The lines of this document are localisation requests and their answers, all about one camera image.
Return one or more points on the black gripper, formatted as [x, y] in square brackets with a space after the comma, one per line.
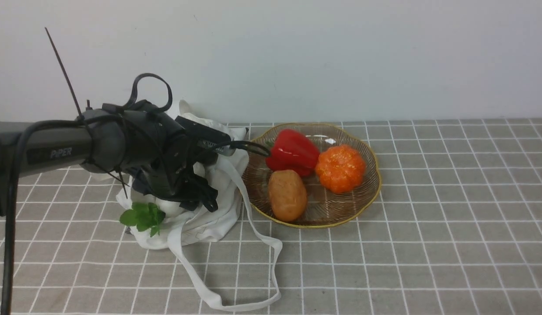
[142, 141]

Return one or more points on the white radish with green leaves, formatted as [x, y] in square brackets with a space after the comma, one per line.
[149, 214]

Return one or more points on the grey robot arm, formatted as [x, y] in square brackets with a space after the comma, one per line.
[54, 144]

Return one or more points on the white cloth tote bag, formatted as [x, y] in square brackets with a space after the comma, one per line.
[182, 227]

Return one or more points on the brown potato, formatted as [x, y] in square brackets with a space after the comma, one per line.
[287, 195]

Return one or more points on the red bell pepper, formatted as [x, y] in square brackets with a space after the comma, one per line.
[292, 150]

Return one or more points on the amber glass plate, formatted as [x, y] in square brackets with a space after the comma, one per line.
[324, 209]

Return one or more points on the orange pumpkin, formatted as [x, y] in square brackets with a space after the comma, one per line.
[340, 169]

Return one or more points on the grey checkered tablecloth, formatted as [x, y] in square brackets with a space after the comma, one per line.
[456, 230]

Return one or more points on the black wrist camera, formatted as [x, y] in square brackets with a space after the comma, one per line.
[209, 133]

